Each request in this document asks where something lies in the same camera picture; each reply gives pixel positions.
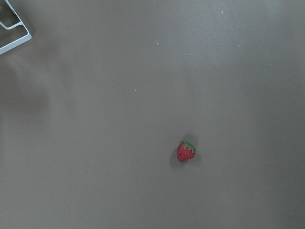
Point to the red strawberry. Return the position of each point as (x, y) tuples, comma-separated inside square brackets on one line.
[(185, 151)]

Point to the white wire cup rack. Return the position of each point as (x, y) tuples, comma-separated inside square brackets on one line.
[(13, 31)]

